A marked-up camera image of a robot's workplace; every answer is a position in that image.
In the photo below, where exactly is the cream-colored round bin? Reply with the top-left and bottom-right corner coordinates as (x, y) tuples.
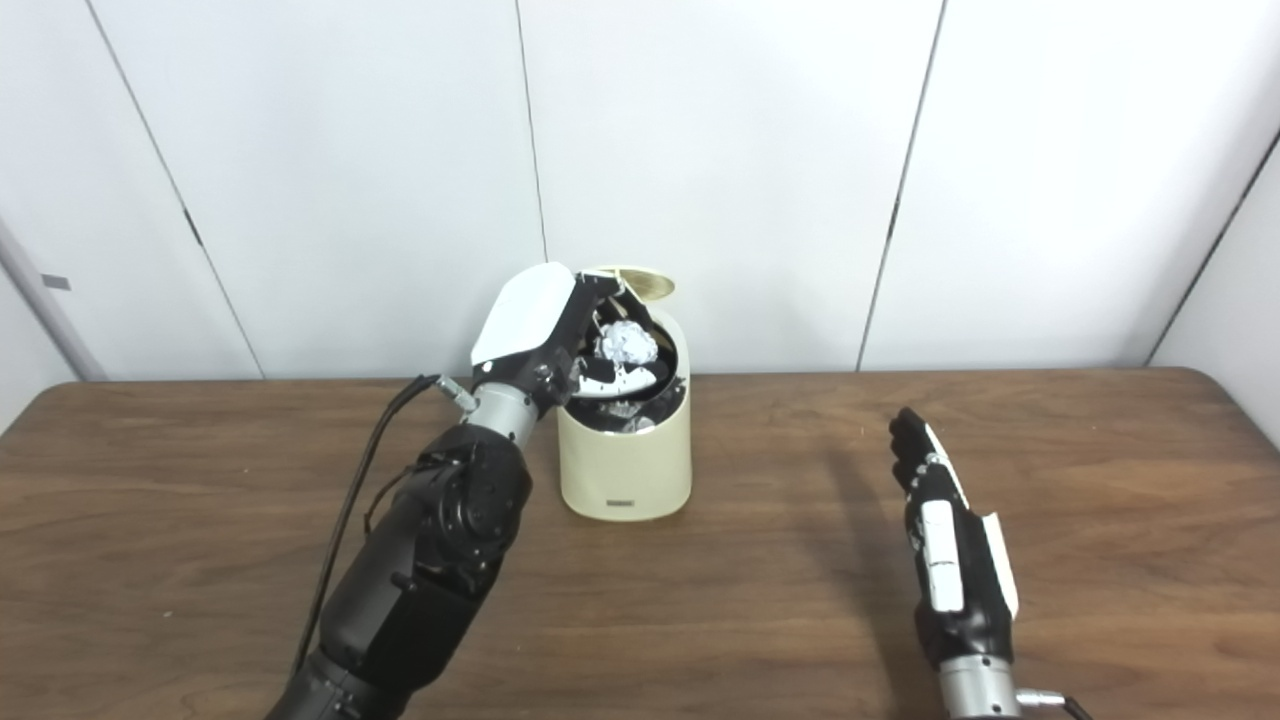
(556, 266), (693, 522)

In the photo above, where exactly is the white paper ball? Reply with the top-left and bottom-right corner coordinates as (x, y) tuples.
(597, 320), (660, 366)

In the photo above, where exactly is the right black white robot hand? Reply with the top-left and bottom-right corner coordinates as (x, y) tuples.
(888, 406), (1021, 669)

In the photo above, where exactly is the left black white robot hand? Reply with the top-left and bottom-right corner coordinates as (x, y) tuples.
(470, 262), (666, 411)

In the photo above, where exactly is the grey wall post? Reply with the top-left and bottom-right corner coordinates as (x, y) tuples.
(0, 215), (108, 381)

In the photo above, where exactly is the cream round bin lid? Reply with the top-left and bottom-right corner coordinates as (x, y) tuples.
(580, 266), (676, 302)

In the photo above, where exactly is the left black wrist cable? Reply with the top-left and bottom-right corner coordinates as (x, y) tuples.
(290, 374), (479, 681)

